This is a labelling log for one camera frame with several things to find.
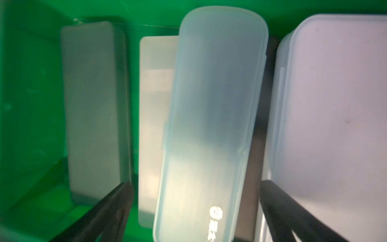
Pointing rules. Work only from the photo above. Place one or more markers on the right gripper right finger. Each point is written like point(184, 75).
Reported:
point(287, 219)

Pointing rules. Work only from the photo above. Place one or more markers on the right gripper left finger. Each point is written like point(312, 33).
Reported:
point(106, 221)

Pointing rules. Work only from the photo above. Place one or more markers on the white opaque pencil case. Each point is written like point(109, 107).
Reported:
point(326, 143)

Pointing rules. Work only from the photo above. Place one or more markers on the light blue pencil case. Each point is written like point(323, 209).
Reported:
point(218, 75)

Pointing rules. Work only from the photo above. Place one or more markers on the dark translucent grey pencil case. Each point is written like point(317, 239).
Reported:
point(97, 110)

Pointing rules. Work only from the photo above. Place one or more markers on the frosted pencil case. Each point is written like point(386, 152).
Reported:
point(157, 62)

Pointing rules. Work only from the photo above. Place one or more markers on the black pencil case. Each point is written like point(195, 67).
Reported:
point(248, 210)

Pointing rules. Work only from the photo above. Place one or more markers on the green plastic storage tray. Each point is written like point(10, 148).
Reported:
point(35, 197)

